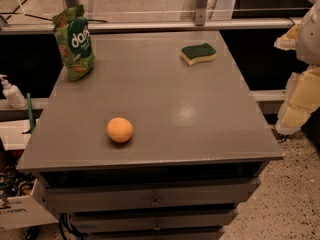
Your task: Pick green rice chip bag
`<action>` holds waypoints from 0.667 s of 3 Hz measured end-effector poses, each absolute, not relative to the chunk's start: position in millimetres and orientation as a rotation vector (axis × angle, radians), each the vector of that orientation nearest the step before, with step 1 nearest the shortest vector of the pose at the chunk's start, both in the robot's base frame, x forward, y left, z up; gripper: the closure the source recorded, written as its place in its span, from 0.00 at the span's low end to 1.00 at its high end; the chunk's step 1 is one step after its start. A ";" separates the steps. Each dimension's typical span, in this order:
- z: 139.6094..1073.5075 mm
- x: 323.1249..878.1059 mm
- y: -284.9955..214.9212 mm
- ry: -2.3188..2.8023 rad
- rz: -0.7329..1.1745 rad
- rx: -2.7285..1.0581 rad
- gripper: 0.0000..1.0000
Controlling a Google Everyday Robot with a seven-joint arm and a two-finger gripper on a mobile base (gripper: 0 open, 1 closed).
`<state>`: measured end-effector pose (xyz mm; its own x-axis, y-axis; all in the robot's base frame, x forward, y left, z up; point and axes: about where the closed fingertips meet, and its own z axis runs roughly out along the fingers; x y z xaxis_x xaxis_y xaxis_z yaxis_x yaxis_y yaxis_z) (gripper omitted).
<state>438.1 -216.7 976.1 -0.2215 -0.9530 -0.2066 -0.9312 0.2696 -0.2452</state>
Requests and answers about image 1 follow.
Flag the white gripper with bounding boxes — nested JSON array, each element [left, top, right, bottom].
[[274, 0, 320, 135]]

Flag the green rice chip bag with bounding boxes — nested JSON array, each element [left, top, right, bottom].
[[52, 5, 95, 81]]

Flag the green yellow sponge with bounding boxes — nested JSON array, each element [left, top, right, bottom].
[[181, 43, 217, 66]]

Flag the grey drawer cabinet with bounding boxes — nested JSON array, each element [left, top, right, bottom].
[[19, 31, 282, 240]]

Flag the orange ball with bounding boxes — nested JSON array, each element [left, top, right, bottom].
[[106, 117, 133, 143]]

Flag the green stick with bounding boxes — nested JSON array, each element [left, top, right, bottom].
[[23, 93, 36, 134]]

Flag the white pump bottle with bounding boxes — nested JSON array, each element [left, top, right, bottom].
[[0, 74, 27, 109]]

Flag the white cardboard box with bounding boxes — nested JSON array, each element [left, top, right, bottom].
[[0, 118, 60, 232]]

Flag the metal frame rail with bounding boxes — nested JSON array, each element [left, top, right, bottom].
[[0, 17, 302, 35]]

